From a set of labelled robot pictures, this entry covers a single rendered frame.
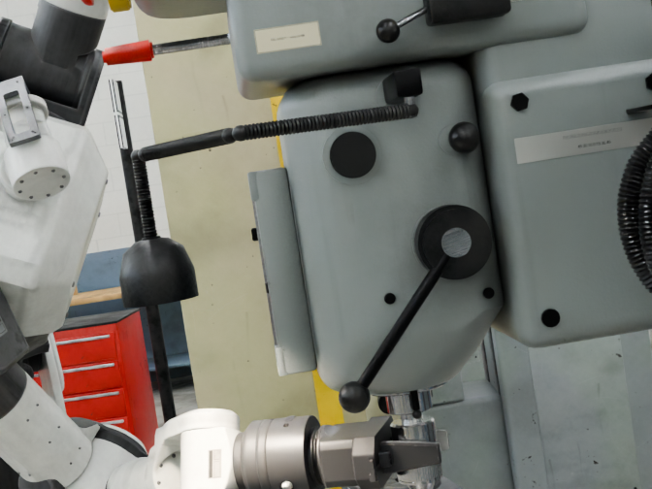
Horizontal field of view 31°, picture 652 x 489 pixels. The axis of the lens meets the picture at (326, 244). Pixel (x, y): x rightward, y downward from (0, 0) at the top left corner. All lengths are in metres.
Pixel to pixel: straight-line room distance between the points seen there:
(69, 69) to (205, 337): 1.46
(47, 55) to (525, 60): 0.70
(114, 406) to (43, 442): 4.34
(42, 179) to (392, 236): 0.44
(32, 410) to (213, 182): 1.58
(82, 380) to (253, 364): 2.90
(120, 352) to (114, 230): 4.60
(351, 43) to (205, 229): 1.86
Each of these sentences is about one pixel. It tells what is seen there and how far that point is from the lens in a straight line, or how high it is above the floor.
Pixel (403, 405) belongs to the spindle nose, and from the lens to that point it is 1.20.
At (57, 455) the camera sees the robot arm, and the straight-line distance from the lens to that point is 1.45.
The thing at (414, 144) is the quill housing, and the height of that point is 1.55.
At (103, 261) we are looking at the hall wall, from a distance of 10.27.
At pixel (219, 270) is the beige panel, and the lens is 2.92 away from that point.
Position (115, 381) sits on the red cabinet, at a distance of 5.75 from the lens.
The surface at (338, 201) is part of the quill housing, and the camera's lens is 1.10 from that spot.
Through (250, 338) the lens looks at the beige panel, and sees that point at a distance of 2.93.
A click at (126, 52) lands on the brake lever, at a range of 1.29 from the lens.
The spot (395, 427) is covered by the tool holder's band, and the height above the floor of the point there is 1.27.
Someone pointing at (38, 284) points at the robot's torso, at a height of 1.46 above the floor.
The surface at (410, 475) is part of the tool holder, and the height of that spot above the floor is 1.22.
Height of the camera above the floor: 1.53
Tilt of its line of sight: 3 degrees down
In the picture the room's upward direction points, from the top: 9 degrees counter-clockwise
